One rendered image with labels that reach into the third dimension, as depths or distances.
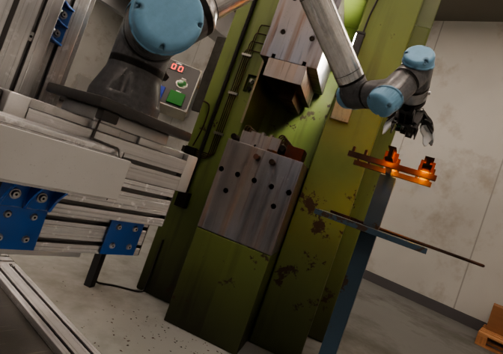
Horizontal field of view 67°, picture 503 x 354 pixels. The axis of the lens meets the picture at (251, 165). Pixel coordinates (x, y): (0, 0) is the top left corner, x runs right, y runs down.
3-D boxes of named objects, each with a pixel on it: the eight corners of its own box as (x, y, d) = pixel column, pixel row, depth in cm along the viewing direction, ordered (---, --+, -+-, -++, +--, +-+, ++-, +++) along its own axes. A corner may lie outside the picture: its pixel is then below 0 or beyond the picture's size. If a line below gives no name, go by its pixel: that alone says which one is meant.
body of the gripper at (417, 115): (388, 134, 115) (391, 106, 105) (399, 114, 118) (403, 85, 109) (415, 141, 111) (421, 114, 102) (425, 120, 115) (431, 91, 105)
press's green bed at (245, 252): (236, 355, 171) (270, 256, 172) (163, 320, 180) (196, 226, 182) (262, 321, 225) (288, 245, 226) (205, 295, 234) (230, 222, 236)
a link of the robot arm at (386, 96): (364, 119, 102) (390, 94, 105) (396, 120, 92) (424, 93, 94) (350, 95, 99) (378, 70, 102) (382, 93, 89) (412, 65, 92)
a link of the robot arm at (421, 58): (394, 57, 94) (415, 37, 96) (391, 89, 103) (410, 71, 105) (422, 69, 90) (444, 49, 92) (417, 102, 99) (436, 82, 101)
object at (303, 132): (314, 174, 225) (364, 30, 228) (250, 153, 236) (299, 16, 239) (315, 175, 235) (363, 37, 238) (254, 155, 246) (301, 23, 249)
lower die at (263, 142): (276, 154, 183) (281, 138, 183) (238, 142, 188) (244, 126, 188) (288, 165, 224) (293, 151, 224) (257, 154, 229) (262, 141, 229)
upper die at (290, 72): (300, 85, 184) (307, 66, 184) (262, 75, 189) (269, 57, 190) (308, 108, 225) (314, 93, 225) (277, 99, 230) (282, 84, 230)
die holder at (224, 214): (271, 256, 172) (303, 162, 173) (197, 225, 182) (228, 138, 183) (288, 245, 226) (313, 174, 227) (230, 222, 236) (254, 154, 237)
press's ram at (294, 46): (334, 73, 181) (361, -5, 182) (259, 54, 191) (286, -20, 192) (336, 99, 221) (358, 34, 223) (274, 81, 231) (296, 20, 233)
